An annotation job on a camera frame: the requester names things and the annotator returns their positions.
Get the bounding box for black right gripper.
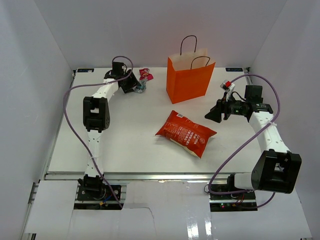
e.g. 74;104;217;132
205;92;248;123

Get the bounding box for red candy wrapper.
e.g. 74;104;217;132
139;68;154;81

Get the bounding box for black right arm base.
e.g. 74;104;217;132
203;173;256;205

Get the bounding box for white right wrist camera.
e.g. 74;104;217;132
220;80;235;101

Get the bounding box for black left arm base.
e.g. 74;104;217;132
77;174;116;203

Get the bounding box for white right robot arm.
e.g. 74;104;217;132
205;81;302;200

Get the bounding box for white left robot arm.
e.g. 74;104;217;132
81;61;140;200

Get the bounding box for silver blue candy wrapper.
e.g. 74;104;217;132
134;79;148;94

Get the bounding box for white front cover board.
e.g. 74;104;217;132
25;180;312;240

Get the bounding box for large red chips bag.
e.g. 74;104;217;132
156;110;217;158

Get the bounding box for orange paper bag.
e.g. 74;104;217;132
166;35;216;104

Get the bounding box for aluminium front table rail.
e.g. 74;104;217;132
29;172;283;208

